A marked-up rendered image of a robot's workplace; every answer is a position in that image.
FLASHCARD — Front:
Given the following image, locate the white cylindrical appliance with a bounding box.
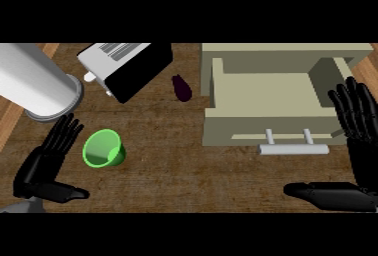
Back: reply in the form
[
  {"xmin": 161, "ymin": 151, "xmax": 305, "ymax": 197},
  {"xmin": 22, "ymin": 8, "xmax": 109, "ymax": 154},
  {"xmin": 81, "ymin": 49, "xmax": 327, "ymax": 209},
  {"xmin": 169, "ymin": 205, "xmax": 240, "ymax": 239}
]
[{"xmin": 0, "ymin": 42, "xmax": 84, "ymax": 123}]

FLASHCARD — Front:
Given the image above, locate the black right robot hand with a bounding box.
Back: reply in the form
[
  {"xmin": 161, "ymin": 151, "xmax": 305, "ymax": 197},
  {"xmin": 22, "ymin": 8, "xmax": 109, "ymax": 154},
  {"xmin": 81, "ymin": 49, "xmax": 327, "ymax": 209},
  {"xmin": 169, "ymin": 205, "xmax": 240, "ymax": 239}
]
[{"xmin": 282, "ymin": 76, "xmax": 378, "ymax": 213}]

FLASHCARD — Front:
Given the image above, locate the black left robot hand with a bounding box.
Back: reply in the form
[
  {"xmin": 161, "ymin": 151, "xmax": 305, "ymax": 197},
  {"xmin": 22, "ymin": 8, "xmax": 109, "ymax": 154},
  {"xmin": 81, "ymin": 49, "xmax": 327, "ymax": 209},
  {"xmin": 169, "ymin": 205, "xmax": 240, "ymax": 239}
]
[{"xmin": 11, "ymin": 112, "xmax": 91, "ymax": 204}]

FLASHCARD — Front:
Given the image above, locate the green cup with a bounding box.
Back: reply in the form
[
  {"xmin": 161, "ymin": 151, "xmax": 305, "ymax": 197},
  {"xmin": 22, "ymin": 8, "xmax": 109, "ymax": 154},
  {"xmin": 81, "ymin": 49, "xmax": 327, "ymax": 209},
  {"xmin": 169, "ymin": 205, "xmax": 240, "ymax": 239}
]
[{"xmin": 81, "ymin": 128, "xmax": 127, "ymax": 169}]

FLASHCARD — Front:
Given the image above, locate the beige drawer cabinet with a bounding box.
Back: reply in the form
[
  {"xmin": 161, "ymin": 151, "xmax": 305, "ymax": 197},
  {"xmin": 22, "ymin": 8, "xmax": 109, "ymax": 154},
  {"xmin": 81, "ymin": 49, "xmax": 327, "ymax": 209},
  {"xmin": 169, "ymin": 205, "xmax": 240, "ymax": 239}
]
[{"xmin": 199, "ymin": 42, "xmax": 375, "ymax": 98}]

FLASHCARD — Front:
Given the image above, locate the dark purple eggplant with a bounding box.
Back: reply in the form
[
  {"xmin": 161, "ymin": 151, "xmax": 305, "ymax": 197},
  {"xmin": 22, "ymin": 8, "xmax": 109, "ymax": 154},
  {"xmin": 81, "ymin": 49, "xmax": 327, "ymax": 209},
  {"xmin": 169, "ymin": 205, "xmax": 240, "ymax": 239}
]
[{"xmin": 169, "ymin": 74, "xmax": 193, "ymax": 103}]

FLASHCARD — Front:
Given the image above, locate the white drawer handle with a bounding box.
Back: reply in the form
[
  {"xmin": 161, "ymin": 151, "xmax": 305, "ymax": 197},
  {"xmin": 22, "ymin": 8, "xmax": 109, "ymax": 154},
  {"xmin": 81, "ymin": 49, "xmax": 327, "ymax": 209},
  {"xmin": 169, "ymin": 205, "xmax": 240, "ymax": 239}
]
[{"xmin": 257, "ymin": 128, "xmax": 330, "ymax": 156}]

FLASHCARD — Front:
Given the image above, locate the white and black toaster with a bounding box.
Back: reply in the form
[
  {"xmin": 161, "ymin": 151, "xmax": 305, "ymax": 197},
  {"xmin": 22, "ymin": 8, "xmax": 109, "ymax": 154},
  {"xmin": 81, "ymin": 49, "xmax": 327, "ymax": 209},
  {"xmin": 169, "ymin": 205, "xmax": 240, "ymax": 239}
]
[{"xmin": 75, "ymin": 42, "xmax": 174, "ymax": 105}]

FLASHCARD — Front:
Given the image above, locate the beige open drawer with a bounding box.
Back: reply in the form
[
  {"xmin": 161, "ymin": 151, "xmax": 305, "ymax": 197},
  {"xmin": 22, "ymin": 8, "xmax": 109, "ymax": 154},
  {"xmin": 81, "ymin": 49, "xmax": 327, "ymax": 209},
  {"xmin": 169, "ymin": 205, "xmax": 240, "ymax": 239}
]
[{"xmin": 200, "ymin": 56, "xmax": 354, "ymax": 147}]

